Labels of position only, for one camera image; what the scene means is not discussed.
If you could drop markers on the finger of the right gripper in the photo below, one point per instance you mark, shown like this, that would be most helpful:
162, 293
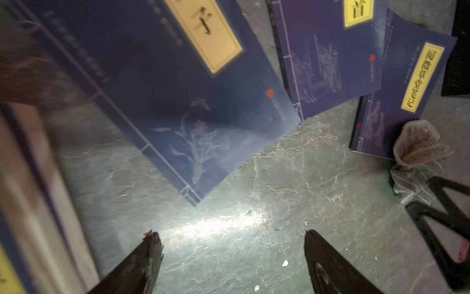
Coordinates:
446, 213

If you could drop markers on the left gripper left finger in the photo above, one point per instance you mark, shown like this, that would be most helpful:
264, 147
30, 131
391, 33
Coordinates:
138, 272

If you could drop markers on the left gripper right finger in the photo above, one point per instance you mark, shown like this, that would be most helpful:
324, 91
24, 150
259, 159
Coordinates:
330, 272

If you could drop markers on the grey knitted cloth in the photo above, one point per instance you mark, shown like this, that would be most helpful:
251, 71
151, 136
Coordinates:
419, 156

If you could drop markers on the blue book Mengxi Bitan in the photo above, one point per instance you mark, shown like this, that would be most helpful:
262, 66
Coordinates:
43, 247

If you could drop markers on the blue book Yuewei notes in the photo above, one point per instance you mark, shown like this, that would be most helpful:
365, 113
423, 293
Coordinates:
413, 60

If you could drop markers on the blue book Zhuangzi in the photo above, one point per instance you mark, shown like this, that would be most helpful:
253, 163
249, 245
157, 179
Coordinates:
188, 82

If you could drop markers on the blue book Tang poems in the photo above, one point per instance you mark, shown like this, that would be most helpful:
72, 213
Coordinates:
329, 51

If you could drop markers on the black mesh file holder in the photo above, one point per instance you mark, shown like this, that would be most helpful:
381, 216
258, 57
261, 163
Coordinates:
456, 81

